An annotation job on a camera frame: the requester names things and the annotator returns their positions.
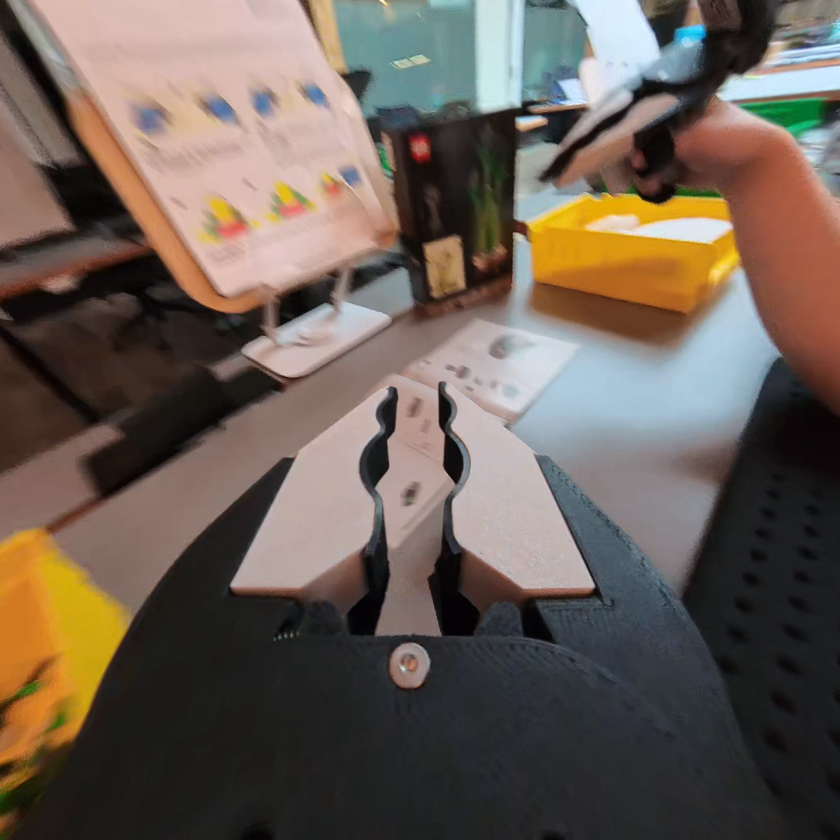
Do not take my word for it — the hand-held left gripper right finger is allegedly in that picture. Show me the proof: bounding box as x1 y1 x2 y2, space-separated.
428 381 598 636

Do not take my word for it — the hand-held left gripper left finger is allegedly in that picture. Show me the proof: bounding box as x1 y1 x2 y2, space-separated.
230 386 400 636

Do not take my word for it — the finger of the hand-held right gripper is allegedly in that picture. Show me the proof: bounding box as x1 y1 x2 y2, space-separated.
561 82 660 142
539 118 641 191

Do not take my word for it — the yellow plastic bin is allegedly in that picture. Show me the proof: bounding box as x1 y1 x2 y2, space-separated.
0 528 131 821
527 192 741 314

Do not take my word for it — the person's right forearm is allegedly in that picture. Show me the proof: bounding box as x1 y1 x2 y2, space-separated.
722 128 840 417

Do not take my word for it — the grey desk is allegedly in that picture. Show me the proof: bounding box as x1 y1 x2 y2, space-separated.
52 243 782 637

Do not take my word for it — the person's right hand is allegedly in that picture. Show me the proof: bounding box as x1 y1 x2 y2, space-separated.
676 98 798 198

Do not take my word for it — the green plastic bin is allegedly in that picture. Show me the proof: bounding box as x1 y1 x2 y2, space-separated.
676 97 831 198

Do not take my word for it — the white plastic bag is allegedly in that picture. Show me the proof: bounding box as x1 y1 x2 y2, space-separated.
584 213 732 245

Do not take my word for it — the dark brick set box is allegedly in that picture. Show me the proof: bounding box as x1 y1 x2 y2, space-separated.
379 107 521 316

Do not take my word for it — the brick instruction booklet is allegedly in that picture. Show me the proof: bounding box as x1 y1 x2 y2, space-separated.
381 319 580 526

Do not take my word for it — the black perforated chair back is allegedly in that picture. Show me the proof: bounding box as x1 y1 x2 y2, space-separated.
682 357 840 840

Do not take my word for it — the wooden clipboard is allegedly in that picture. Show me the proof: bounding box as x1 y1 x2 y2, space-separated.
66 88 398 315

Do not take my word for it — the colourful printed instruction sheet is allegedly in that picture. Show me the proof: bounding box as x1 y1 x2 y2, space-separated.
26 0 398 298

